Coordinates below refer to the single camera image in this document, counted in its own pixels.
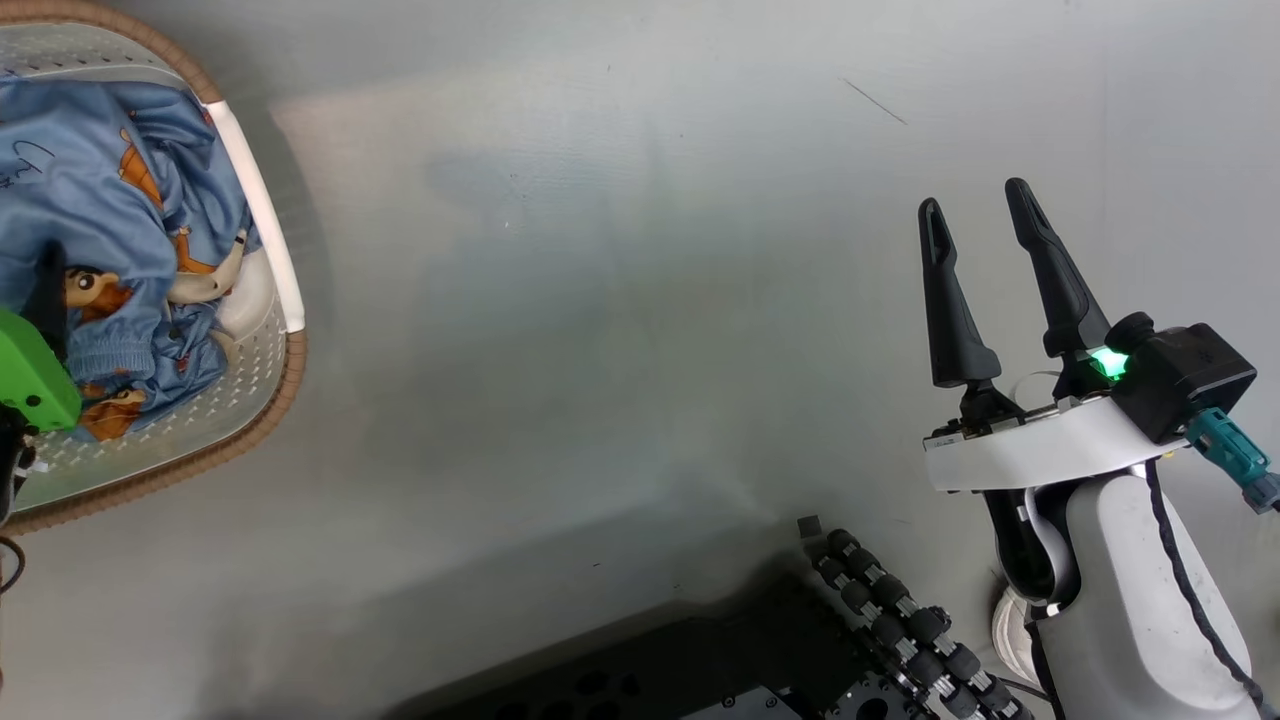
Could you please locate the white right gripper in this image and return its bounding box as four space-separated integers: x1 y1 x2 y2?
918 177 1191 494

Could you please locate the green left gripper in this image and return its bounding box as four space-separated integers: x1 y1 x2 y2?
0 240 84 436

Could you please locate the blue cartoon print garment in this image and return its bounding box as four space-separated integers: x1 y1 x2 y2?
0 78 263 443

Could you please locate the beige garment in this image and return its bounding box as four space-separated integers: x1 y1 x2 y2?
165 230 251 307

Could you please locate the white perforated laundry basket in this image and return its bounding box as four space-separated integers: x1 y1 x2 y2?
0 0 309 536

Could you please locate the teal right camera cable plug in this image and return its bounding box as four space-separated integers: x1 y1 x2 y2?
1185 407 1280 516

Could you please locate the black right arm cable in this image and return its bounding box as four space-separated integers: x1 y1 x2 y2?
1143 458 1271 720

